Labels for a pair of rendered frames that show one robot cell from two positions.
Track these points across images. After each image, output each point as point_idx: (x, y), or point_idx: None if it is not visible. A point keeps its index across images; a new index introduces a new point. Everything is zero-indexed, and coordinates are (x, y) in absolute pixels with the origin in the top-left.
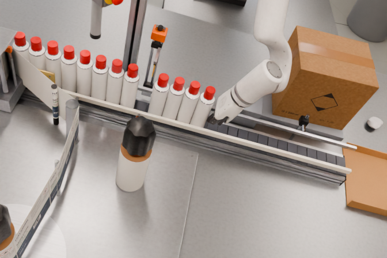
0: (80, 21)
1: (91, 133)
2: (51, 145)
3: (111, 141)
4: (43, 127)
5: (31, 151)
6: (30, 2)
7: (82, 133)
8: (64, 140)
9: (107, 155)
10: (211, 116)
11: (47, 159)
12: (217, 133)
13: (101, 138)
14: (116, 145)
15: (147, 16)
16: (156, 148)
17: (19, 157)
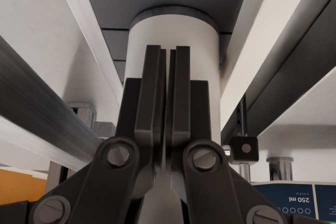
0: (1, 139)
1: (265, 153)
2: (292, 164)
3: (286, 143)
4: (256, 167)
5: (303, 169)
6: (30, 155)
7: (266, 156)
8: None
9: (328, 145)
10: (162, 146)
11: (321, 165)
12: (291, 0)
13: (277, 148)
14: (299, 141)
15: None
16: (321, 108)
17: (312, 171)
